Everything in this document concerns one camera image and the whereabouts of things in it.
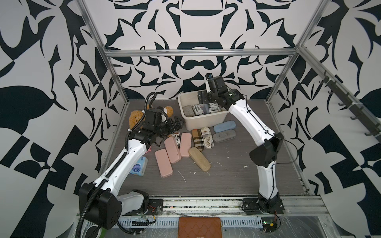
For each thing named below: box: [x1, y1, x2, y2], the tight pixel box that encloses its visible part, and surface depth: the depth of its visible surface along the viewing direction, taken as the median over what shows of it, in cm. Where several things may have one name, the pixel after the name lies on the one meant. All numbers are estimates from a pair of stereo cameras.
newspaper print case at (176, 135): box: [171, 130, 181, 145], surface depth 98 cm
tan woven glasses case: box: [188, 146, 211, 173], surface depth 89 cm
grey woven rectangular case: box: [182, 105, 195, 118], surface depth 107 cm
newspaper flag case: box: [191, 103, 204, 117], surface depth 107 cm
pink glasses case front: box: [154, 148, 174, 179], surface depth 89 cm
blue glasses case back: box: [213, 120, 237, 133], surface depth 103 cm
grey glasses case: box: [212, 129, 237, 143], surface depth 98 cm
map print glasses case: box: [200, 126, 214, 150], surface depth 98 cm
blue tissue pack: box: [129, 156, 149, 177], surface depth 85 cm
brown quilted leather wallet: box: [177, 216, 222, 238], surface depth 69 cm
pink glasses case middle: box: [164, 136, 182, 164], surface depth 92 cm
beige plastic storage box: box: [177, 91, 230, 131], surface depth 101 cm
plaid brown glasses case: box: [191, 128, 205, 152], surface depth 97 cm
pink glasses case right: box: [179, 132, 192, 158], surface depth 96 cm
